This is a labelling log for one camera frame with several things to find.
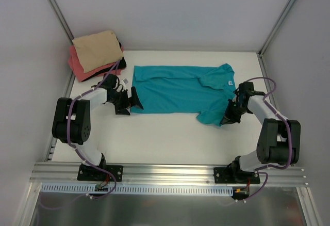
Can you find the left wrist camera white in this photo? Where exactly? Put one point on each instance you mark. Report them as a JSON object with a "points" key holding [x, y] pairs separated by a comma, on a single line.
{"points": [[122, 85]]}

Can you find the left aluminium frame post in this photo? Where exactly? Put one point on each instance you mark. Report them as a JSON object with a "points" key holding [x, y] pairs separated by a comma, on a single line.
{"points": [[61, 19]]}

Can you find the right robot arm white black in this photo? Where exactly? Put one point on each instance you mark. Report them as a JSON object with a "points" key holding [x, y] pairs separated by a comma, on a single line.
{"points": [[278, 145]]}

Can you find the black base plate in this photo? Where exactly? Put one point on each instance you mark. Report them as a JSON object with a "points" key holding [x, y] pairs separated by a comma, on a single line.
{"points": [[87, 173], [229, 175]]}

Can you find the beige folded t shirt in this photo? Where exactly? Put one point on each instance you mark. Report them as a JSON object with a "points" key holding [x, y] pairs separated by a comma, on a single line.
{"points": [[84, 45]]}

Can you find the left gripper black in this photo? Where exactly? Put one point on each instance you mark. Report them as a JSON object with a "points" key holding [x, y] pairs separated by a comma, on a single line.
{"points": [[124, 102]]}

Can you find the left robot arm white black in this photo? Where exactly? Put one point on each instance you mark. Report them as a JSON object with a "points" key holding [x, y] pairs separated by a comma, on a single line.
{"points": [[72, 125]]}

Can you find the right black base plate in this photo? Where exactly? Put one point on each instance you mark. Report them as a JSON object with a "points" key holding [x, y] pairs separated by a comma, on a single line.
{"points": [[229, 175]]}

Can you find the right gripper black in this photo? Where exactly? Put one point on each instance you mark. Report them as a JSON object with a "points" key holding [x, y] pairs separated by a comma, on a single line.
{"points": [[232, 111]]}

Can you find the teal t shirt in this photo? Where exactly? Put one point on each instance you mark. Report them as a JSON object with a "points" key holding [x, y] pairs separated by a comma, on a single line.
{"points": [[204, 91]]}

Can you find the aluminium mounting rail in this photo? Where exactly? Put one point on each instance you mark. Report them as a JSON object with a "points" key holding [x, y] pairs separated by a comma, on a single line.
{"points": [[158, 174]]}

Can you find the aluminium frame post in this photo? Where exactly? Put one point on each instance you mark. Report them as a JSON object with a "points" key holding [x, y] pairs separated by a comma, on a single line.
{"points": [[275, 29], [61, 19]]}

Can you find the right aluminium frame post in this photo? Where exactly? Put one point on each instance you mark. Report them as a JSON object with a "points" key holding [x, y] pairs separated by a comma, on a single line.
{"points": [[275, 29]]}

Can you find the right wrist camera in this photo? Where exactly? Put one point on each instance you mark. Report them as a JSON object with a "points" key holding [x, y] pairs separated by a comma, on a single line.
{"points": [[246, 90]]}

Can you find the pink folded t shirt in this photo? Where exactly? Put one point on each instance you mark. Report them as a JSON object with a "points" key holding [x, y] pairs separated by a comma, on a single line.
{"points": [[78, 69]]}

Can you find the white slotted cable duct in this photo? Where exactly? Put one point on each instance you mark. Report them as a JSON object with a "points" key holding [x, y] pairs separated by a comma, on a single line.
{"points": [[138, 189]]}

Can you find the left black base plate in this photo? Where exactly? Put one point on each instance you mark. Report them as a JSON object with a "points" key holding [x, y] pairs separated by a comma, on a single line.
{"points": [[87, 173]]}

